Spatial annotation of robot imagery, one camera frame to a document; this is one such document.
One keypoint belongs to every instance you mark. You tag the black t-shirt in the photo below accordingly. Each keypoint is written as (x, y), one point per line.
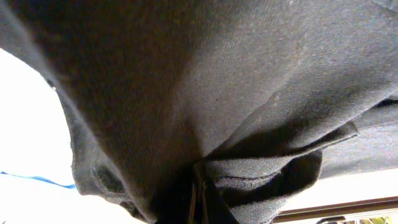
(214, 111)

